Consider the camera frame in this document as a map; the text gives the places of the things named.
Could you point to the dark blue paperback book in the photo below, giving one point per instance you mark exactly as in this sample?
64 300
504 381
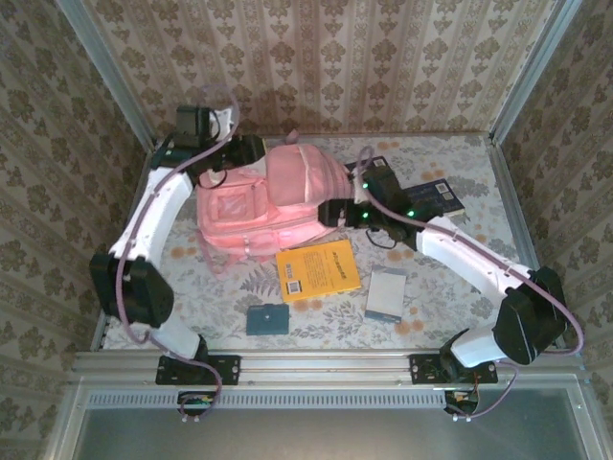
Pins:
378 162
440 196

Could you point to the aluminium frame post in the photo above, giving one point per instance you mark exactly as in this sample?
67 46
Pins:
530 72
109 72

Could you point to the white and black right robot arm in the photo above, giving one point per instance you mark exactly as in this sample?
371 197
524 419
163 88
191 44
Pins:
460 249

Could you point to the yellow book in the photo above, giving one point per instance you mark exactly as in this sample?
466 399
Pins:
321 270

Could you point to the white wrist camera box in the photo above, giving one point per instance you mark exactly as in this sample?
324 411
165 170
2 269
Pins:
358 192
220 117

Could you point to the teal card wallet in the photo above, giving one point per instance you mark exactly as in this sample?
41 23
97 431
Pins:
267 320

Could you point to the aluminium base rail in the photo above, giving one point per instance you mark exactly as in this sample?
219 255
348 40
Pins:
325 366

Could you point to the grey metal panel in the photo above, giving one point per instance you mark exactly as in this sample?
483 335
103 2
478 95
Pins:
325 436

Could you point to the black controller board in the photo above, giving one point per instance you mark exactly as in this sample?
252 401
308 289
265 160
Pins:
196 405
460 405

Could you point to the aluminium side rail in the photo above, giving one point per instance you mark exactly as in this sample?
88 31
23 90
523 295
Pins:
524 239
99 338

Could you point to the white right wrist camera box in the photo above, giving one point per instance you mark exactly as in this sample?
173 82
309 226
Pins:
358 192

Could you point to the white notebook with blue edges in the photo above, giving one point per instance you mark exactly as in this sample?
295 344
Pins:
385 294

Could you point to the pink backpack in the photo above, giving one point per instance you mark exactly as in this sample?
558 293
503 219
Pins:
287 182

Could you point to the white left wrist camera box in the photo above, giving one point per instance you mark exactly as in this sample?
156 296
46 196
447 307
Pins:
220 117

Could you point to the floral tablecloth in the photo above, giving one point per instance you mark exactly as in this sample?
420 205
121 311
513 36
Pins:
431 158

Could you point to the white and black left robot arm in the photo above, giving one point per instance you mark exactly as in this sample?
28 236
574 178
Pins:
153 215

